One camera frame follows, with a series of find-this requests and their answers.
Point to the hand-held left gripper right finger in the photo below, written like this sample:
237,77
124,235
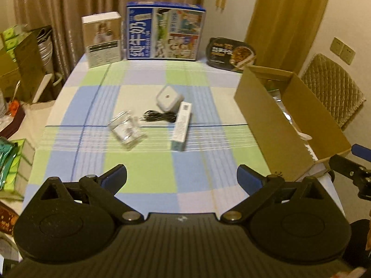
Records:
247,176

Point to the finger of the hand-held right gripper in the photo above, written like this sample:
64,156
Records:
345,166
362,150

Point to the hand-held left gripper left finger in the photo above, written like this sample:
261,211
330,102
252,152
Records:
116,176

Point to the brown cardboard box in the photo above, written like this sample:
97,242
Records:
269,133

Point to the person's right forearm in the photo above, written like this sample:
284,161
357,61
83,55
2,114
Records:
368,240

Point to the checked cloth desktop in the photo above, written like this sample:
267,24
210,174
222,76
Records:
203,165

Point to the clear plastic package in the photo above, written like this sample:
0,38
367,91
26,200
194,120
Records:
124,130

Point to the white plastic spoon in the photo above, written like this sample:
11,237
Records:
303,135

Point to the person's dark clothing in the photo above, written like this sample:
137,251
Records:
355,243

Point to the narrow white box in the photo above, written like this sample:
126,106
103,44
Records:
182,118

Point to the green tissue pack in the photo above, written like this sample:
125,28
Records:
23,162

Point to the white power adapter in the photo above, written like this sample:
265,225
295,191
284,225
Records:
167,97

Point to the teal packet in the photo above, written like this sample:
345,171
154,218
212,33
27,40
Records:
5,162

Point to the white flat board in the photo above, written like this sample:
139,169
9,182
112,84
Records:
43,88

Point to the dark red tray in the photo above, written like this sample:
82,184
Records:
14,121

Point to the brown printed packet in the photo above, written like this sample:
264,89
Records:
7,218

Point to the black food tray package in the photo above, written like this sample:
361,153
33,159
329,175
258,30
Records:
229,55

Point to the small orange item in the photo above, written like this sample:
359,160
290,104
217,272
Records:
14,106

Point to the white and brown carton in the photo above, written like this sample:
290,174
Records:
103,43

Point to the open brown storage carton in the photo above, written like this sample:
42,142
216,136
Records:
26,66

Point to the silver bag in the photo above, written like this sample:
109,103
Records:
45,49

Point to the large blue printed carton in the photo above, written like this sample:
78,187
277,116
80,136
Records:
165,31

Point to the gold curtain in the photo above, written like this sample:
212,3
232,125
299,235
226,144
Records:
287,14

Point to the stack of green packets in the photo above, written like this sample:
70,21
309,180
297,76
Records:
11,39

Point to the double wall switch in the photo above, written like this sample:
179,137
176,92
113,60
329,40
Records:
343,50

